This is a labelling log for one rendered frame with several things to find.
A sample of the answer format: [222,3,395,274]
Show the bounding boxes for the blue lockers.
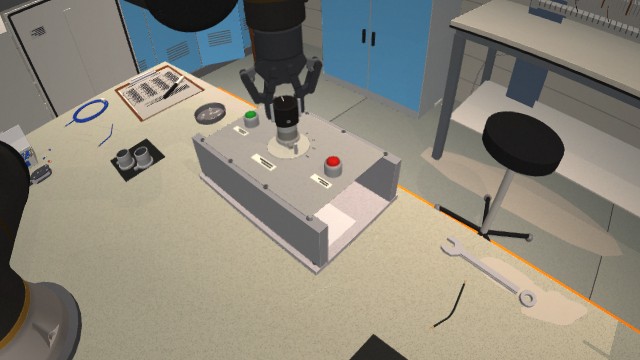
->
[118,0,254,74]

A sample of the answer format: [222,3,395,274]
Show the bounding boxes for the blue cable coil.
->
[64,97,110,128]

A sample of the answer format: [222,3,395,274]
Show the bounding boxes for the small black mat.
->
[109,137,167,183]

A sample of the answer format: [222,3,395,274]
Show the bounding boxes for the white parts box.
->
[0,124,39,171]

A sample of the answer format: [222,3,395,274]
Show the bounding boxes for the small dark grey device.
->
[29,164,53,187]

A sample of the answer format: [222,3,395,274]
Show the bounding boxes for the grey metal bushing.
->
[115,148,136,172]
[131,145,155,171]

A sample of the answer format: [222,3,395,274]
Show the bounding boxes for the short blue wire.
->
[97,123,116,149]

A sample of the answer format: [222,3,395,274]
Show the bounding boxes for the black wire piece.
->
[430,280,468,331]

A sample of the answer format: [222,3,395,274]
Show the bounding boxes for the red push button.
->
[323,155,344,179]

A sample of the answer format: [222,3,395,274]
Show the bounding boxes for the grey terminal rack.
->
[528,0,640,39]

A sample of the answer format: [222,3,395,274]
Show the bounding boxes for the grey selector switch spindle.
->
[275,124,301,150]

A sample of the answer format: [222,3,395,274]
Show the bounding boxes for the round grey dish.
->
[193,101,228,126]

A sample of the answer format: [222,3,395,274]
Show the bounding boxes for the beige stop ring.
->
[266,133,314,161]

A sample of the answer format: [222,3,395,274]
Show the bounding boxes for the grey control box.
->
[192,110,403,275]

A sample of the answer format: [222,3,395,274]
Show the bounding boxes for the blue double-door cabinet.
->
[319,0,464,119]

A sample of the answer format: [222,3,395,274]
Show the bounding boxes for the black round stool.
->
[433,110,566,244]

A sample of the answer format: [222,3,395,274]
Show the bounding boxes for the black selector knob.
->
[271,94,302,129]

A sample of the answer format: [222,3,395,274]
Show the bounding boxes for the grey open-end wrench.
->
[440,236,538,308]

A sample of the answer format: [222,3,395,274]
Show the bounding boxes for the dark blue box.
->
[505,58,549,108]

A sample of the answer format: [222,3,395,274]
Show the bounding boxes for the brown clipboard with paper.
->
[114,66,206,123]

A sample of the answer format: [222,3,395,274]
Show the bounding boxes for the grey work table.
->
[431,0,640,219]

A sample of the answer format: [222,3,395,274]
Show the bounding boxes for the black pen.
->
[161,75,186,101]

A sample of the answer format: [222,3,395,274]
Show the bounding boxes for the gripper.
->
[239,23,324,119]

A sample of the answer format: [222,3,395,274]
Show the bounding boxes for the black park mat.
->
[348,333,409,360]

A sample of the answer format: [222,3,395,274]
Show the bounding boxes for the grey cabinet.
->
[0,0,140,134]

